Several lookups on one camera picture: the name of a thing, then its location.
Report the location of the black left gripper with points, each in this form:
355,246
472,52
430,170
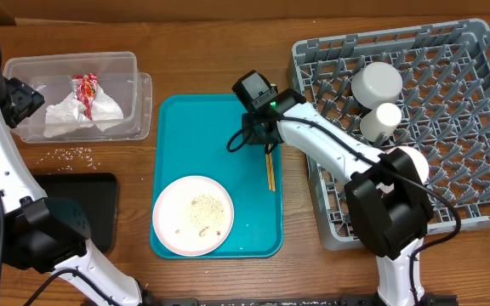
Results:
26,99

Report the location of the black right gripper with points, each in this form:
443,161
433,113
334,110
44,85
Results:
252,134

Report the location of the wooden chopstick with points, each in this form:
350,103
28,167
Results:
274,183
269,169

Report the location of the white napkin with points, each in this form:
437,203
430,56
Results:
106,112
65,117

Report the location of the red snack wrapper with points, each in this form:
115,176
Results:
84,89

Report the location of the large pink plate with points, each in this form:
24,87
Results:
193,216

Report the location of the white cup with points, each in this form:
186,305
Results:
382,120

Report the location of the small pink plate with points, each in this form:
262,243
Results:
419,160

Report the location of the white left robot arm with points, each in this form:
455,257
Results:
50,235

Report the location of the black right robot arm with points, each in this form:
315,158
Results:
392,211

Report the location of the grey dishwasher rack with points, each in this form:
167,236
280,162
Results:
445,99

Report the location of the teal serving tray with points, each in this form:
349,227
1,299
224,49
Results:
193,131

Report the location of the scattered rice grains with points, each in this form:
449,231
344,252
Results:
68,160

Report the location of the clear plastic bin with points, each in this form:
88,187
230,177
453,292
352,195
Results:
119,76

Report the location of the black plastic tray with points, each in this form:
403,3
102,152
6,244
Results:
96,193

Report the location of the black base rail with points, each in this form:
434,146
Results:
270,302

